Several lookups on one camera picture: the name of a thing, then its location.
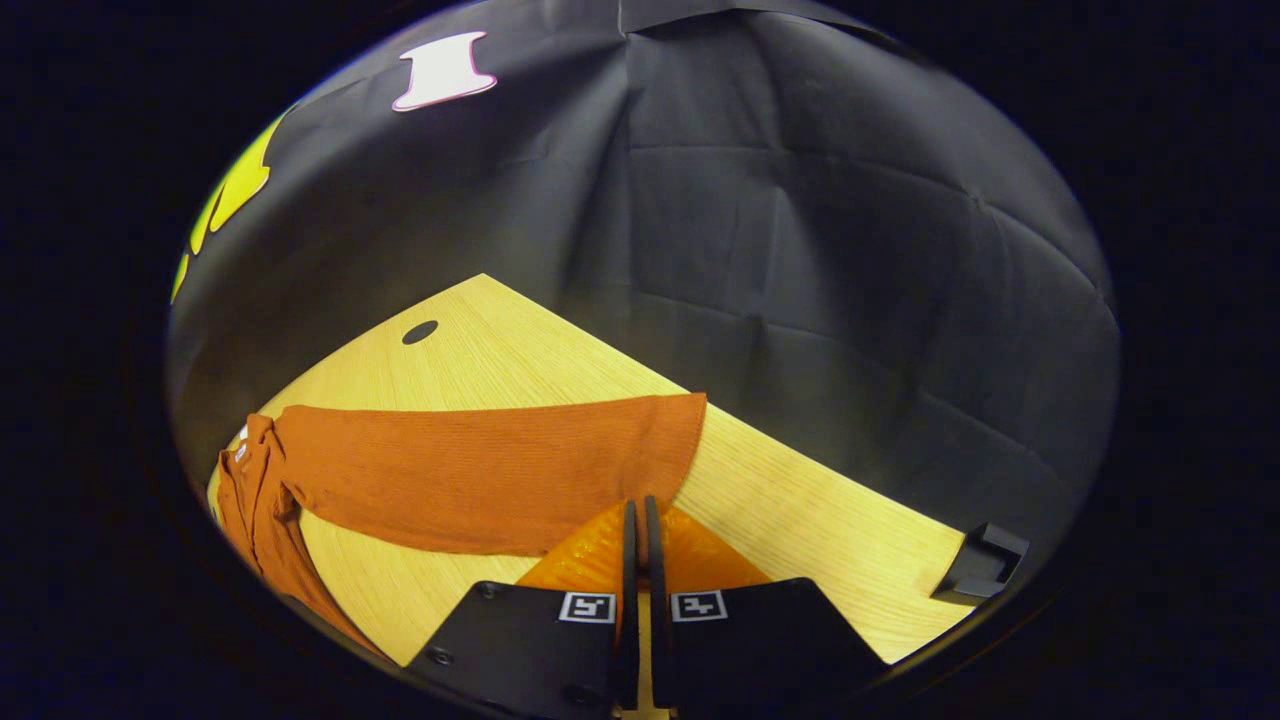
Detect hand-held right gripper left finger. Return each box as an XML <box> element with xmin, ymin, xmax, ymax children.
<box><xmin>408</xmin><ymin>495</ymin><xmax>639</xmax><ymax>720</ymax></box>

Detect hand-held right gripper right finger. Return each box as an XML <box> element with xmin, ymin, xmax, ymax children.
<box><xmin>643</xmin><ymin>495</ymin><xmax>891</xmax><ymax>720</ymax></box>

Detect rust orange knit cardigan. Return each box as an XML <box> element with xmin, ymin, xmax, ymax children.
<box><xmin>213</xmin><ymin>392</ymin><xmax>709</xmax><ymax>661</ymax></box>

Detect black plastic holder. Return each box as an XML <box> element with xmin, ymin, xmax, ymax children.
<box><xmin>932</xmin><ymin>522</ymin><xmax>1031</xmax><ymax>606</ymax></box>

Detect black backdrop cloth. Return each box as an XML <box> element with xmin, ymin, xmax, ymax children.
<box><xmin>165</xmin><ymin>0</ymin><xmax>1121</xmax><ymax>621</ymax></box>

